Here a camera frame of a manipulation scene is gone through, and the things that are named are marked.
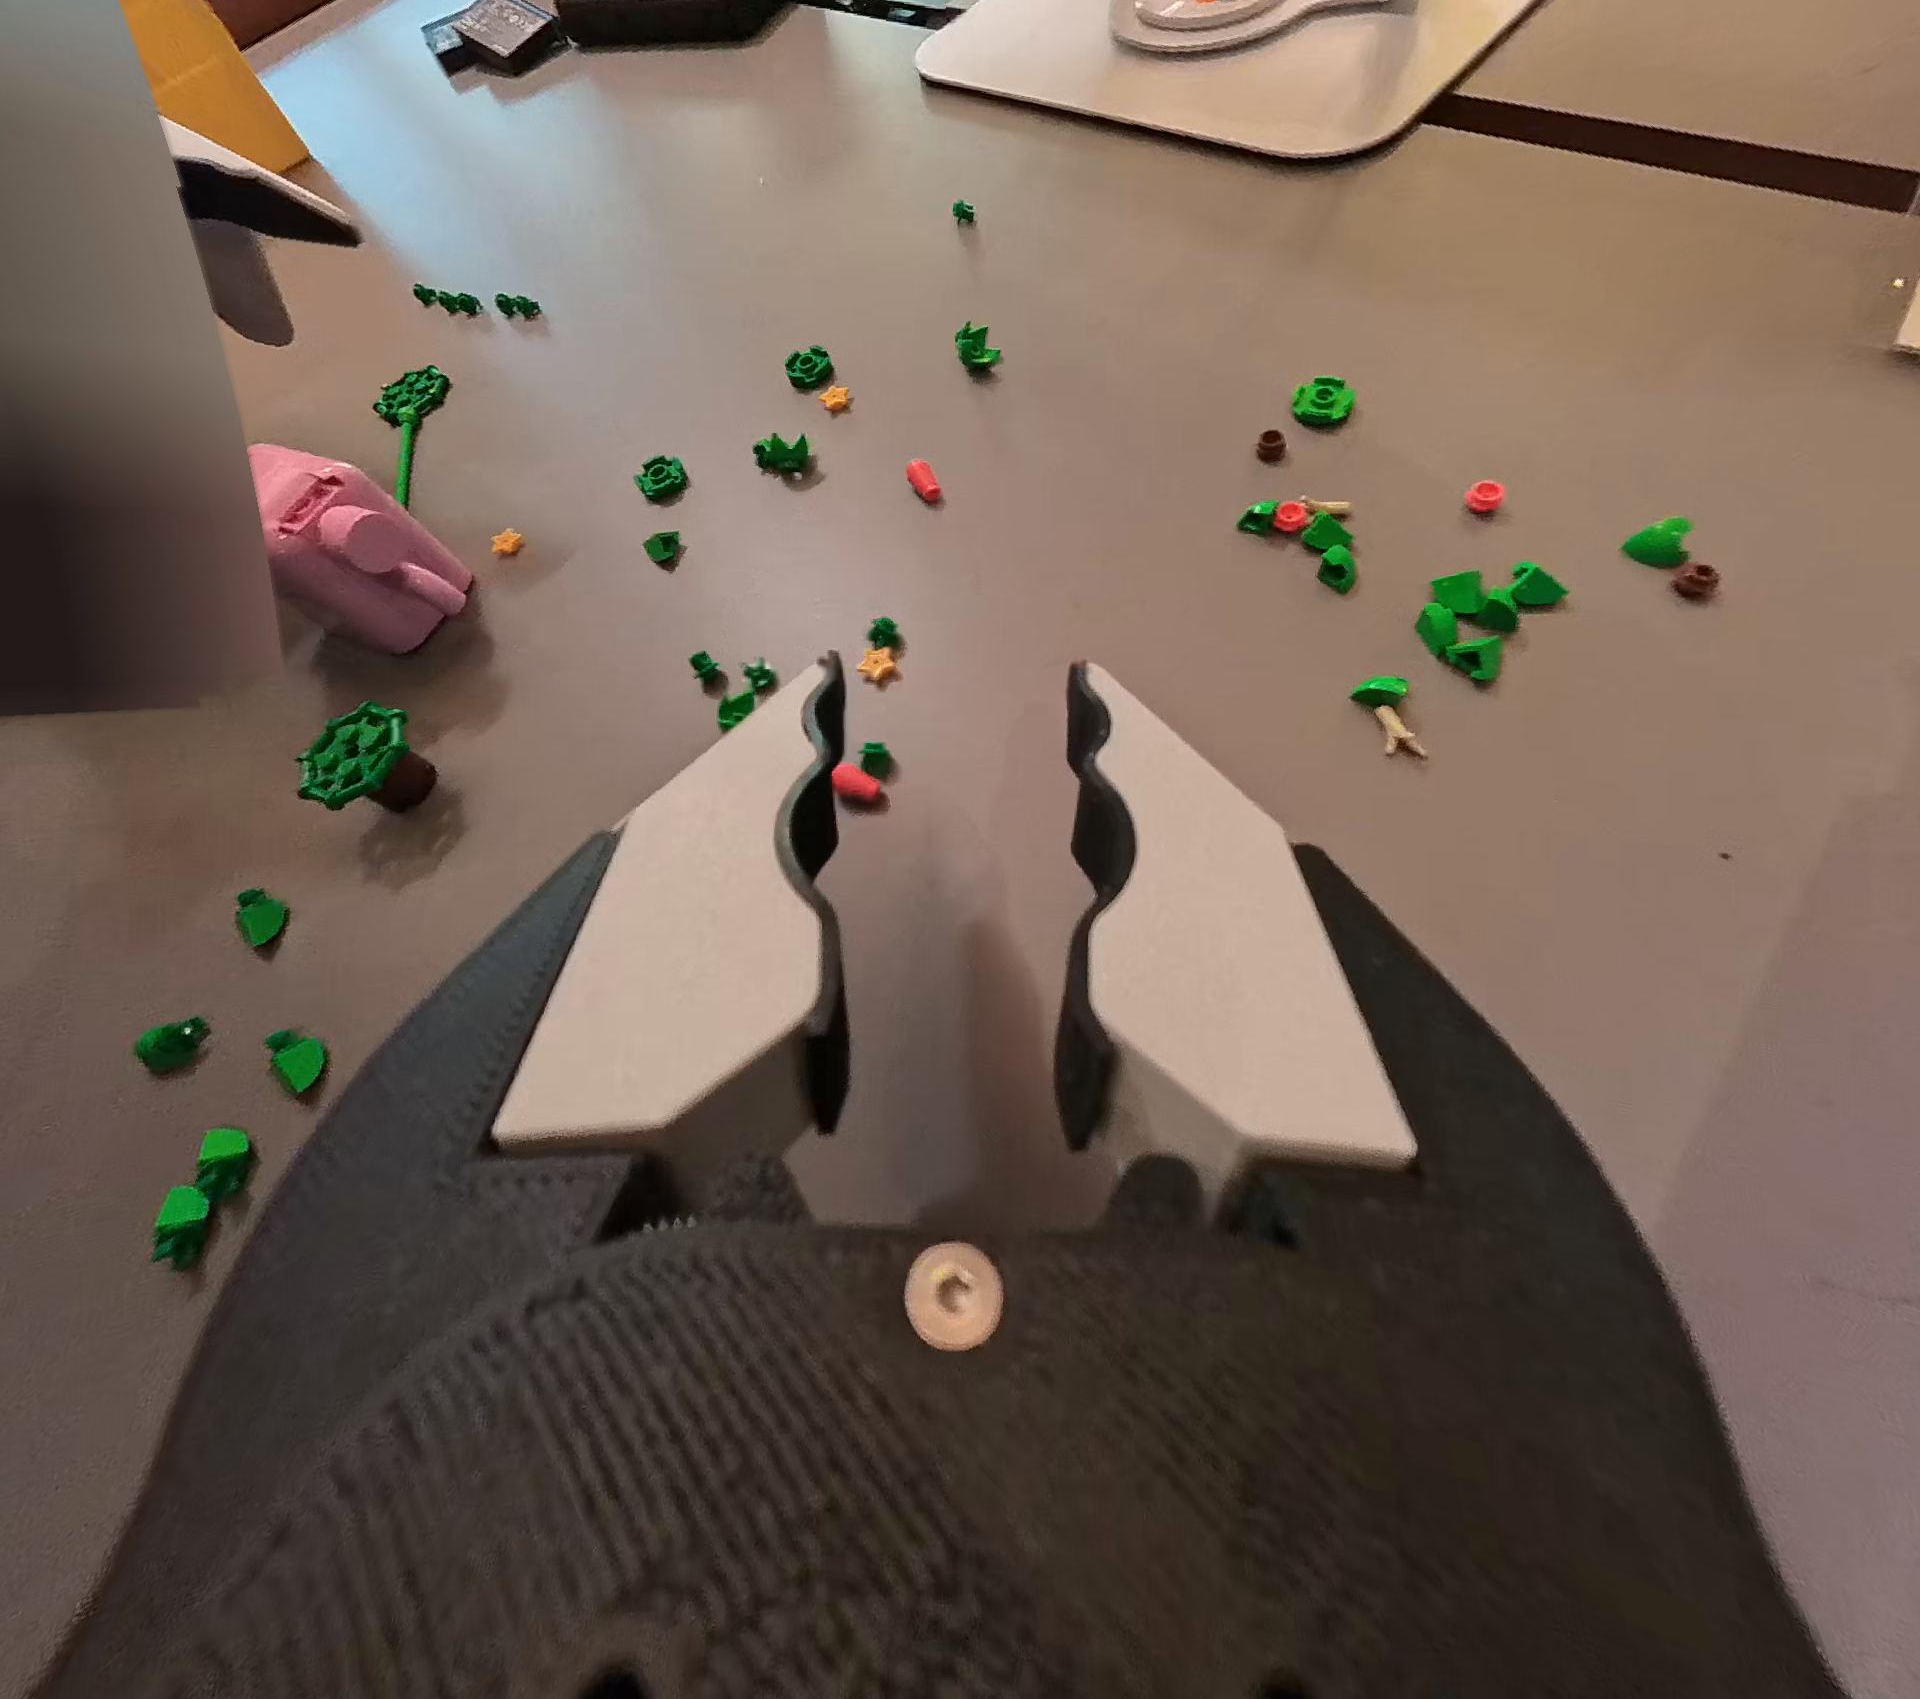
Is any green web piece with stem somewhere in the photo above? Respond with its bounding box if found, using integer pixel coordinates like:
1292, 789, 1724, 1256
372, 363, 454, 513

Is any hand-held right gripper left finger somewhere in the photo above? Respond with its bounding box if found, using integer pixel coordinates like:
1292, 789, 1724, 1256
490, 653, 851, 1196

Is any pink toy brick watering can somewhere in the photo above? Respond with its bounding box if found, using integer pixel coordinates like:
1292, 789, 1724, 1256
245, 443, 476, 657

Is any black flat device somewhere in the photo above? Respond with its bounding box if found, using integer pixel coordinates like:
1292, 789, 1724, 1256
421, 0, 565, 75

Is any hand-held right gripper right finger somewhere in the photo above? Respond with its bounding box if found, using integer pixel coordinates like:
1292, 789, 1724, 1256
1054, 661, 1419, 1202

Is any green web wheel piece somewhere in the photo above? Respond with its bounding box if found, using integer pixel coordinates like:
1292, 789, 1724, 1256
294, 703, 409, 809

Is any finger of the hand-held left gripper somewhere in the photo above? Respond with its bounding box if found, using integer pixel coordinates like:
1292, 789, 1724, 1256
161, 115, 364, 249

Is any yellow storage bin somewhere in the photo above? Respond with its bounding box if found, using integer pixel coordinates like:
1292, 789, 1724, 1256
65, 0, 313, 175

